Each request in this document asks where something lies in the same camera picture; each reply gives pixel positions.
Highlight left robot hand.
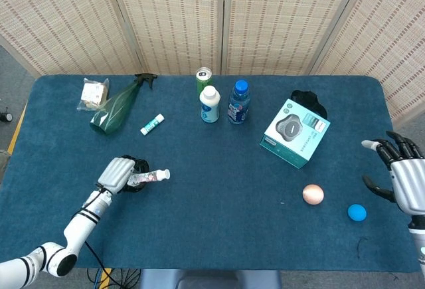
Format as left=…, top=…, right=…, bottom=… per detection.
left=97, top=155, right=150, bottom=194

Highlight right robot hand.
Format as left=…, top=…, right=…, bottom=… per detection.
left=361, top=130, right=425, bottom=215

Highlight floral white toothpaste tube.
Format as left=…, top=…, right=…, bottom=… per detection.
left=127, top=168, right=171, bottom=187

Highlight blue foam ball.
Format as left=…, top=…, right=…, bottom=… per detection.
left=347, top=203, right=368, bottom=224

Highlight white green glue stick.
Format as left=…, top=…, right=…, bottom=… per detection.
left=140, top=113, right=165, bottom=136

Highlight green plastic spray bottle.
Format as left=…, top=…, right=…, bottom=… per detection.
left=90, top=73, right=159, bottom=136

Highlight clear bag of snacks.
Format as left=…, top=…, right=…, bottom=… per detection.
left=76, top=77, right=110, bottom=112

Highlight copper pink egg ball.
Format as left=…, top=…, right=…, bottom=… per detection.
left=302, top=184, right=325, bottom=206

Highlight blue table cloth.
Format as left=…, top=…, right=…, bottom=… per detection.
left=0, top=74, right=422, bottom=274

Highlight white milk drink bottle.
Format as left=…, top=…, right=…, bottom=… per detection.
left=199, top=85, right=221, bottom=124

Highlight teal Philips product box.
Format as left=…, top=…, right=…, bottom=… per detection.
left=259, top=98, right=331, bottom=170

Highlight green drink can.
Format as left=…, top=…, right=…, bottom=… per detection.
left=195, top=66, right=213, bottom=94

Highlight black object behind box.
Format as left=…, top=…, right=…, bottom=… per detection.
left=290, top=89, right=328, bottom=120

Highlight blue sports drink bottle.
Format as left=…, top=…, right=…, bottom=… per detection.
left=227, top=80, right=250, bottom=126

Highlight grey chair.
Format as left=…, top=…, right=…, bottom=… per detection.
left=139, top=268, right=282, bottom=289

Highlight woven bamboo folding screen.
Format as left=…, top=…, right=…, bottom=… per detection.
left=0, top=0, right=425, bottom=122

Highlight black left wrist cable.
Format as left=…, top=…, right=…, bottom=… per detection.
left=81, top=182, right=109, bottom=211

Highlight black floor cables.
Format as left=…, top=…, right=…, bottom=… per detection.
left=84, top=241, right=142, bottom=289

